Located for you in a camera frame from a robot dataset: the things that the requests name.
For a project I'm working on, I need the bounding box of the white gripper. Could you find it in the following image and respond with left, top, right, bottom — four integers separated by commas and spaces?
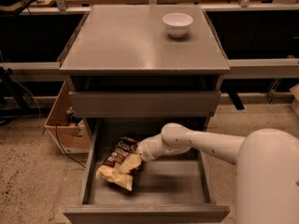
120, 134, 191, 174

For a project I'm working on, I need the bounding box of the brown sea salt chip bag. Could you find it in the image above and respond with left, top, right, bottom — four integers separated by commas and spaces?
95, 136, 141, 191

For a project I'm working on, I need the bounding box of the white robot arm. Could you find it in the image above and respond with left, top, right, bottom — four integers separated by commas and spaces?
120, 123, 299, 224

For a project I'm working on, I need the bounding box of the open grey middle drawer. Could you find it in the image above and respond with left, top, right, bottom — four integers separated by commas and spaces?
64, 119, 230, 224

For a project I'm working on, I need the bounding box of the closed grey top drawer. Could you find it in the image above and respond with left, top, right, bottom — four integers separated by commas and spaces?
69, 91, 221, 118

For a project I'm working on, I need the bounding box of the grey drawer cabinet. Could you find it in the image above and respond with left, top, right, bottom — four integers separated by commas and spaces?
56, 5, 231, 224

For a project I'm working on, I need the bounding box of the cardboard box on floor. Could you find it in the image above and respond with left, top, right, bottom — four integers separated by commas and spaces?
44, 82, 91, 154

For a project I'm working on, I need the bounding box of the white ceramic bowl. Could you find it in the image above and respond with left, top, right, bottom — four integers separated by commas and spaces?
163, 13, 193, 37

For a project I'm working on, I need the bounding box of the black cable on floor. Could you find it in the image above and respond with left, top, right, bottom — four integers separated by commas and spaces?
54, 123, 87, 170

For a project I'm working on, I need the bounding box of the grey metal rail frame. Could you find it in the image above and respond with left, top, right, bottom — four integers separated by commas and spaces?
1, 58, 299, 82

